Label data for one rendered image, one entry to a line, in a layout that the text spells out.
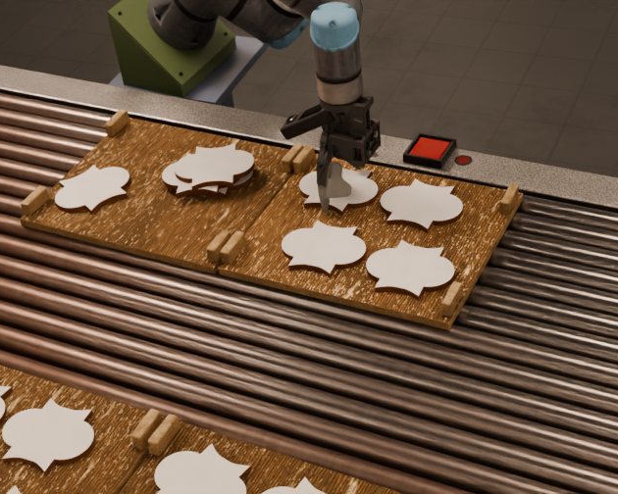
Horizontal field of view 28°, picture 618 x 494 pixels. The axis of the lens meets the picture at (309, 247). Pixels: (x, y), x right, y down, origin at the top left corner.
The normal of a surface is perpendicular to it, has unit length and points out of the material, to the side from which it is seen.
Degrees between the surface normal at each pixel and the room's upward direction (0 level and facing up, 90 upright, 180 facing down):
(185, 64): 43
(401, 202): 0
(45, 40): 0
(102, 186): 0
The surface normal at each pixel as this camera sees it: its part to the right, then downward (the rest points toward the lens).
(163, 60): 0.51, -0.40
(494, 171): -0.11, -0.77
